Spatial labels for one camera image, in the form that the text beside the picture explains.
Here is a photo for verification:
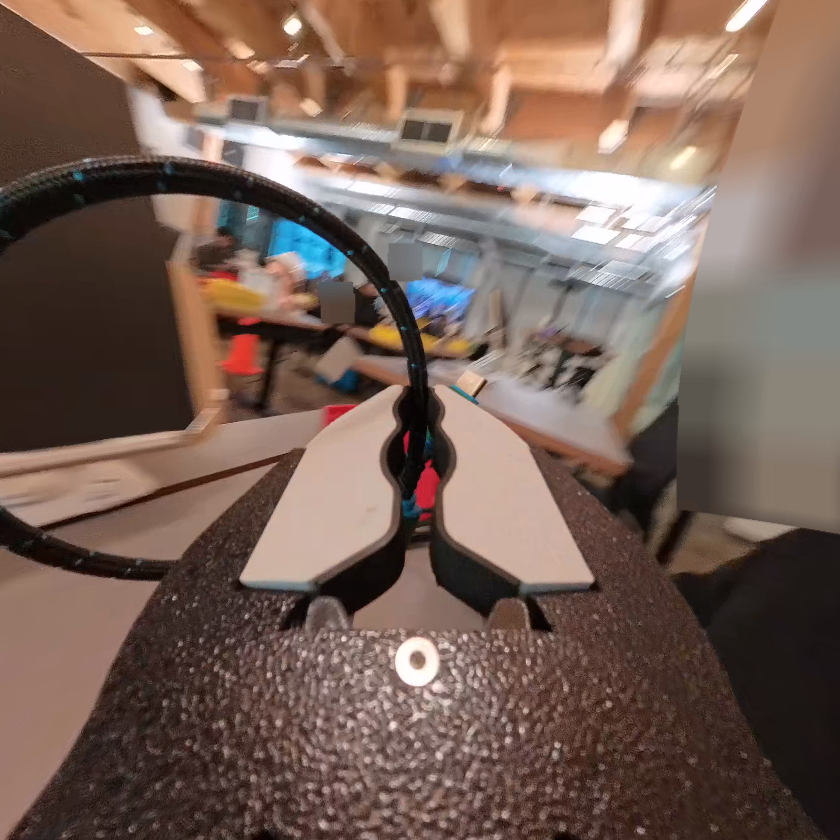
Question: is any television screen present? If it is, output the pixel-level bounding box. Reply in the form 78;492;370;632
406;279;475;324

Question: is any grey desk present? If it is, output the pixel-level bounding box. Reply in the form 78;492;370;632
0;410;329;828

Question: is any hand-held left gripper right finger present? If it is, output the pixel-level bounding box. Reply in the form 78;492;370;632
430;385;597;618

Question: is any slanted wooden post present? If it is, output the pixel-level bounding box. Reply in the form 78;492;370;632
616;279;698;437

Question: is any wooden-edged desk with black legs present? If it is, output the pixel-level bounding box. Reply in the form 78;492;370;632
213;305;371;411

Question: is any grey table with wooden edge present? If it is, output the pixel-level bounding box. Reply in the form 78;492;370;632
354;354;632;478

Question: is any empty red bin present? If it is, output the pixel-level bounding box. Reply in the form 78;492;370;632
325;403;442;522

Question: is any small yellow bin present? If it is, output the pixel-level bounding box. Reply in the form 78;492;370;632
369;327;470;355

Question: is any black panel with wooden back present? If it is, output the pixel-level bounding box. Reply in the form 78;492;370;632
0;7;227;454

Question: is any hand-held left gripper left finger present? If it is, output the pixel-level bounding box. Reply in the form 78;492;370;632
238;385;408;598

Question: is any orange traffic cone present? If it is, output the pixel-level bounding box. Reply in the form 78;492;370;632
222;318;265;376

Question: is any white panel stand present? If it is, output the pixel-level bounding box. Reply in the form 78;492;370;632
0;427;201;529

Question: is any person's black clothed torso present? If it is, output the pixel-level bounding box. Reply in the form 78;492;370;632
676;528;840;840

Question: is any black cable with green plugs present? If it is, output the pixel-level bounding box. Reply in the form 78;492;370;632
0;156;491;581

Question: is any large yellow storage bin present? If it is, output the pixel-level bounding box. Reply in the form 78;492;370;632
206;281;263;311

